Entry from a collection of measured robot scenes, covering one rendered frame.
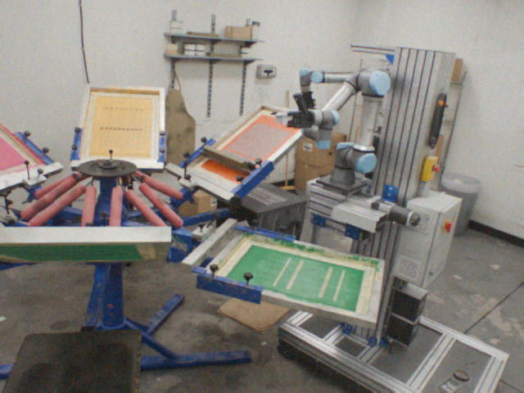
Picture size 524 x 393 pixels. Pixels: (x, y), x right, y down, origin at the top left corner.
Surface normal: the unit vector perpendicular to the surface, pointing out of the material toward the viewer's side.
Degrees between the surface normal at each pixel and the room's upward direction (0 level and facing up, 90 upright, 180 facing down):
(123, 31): 90
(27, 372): 0
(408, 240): 90
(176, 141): 89
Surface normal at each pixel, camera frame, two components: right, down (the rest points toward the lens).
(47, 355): 0.09, -0.93
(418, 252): -0.62, 0.22
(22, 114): 0.67, 0.32
